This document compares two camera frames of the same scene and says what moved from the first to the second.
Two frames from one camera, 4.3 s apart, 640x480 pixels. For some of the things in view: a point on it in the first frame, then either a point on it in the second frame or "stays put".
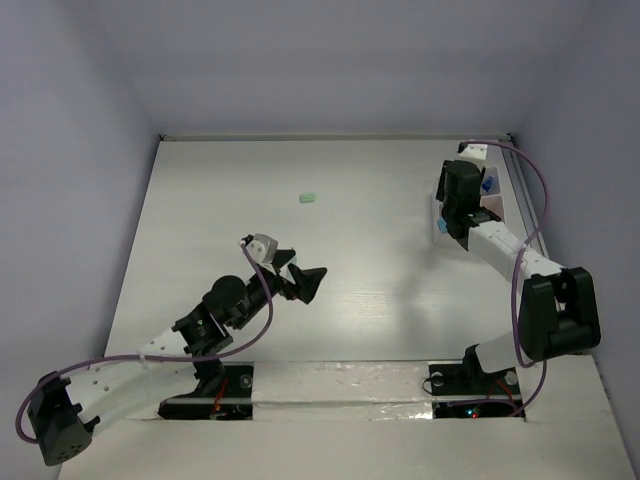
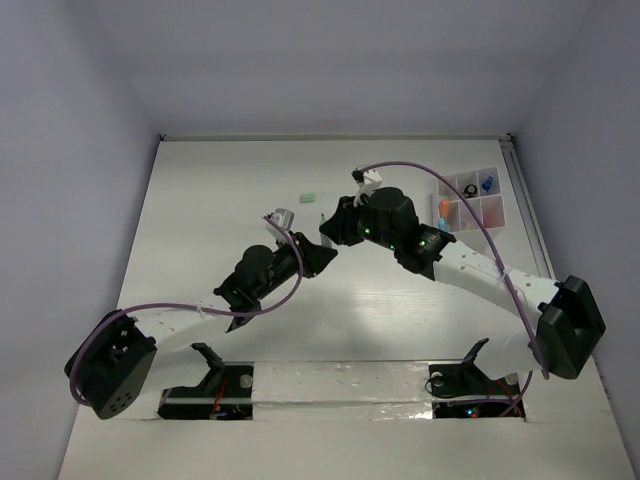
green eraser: (307, 198) stays put
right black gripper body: (447, 208) -> (358, 223)
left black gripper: (304, 282) -> (313, 258)
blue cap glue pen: (487, 185) stays put
